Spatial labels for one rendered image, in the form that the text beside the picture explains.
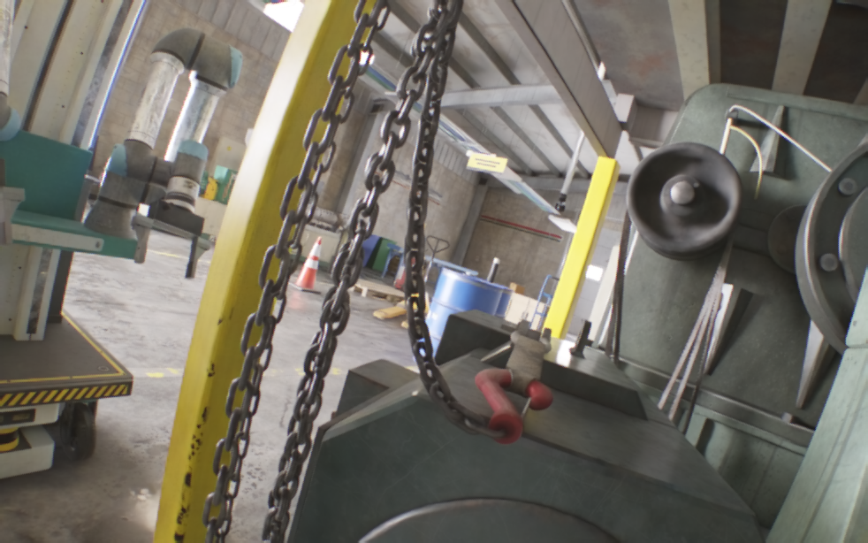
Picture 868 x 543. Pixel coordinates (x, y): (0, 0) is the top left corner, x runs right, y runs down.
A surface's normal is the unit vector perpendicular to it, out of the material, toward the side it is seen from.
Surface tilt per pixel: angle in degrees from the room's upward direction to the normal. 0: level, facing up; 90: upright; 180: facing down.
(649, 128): 90
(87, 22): 90
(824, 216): 90
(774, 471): 90
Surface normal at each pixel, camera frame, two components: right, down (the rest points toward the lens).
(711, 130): -0.51, -0.13
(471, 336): -0.21, -0.03
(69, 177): 0.87, 0.31
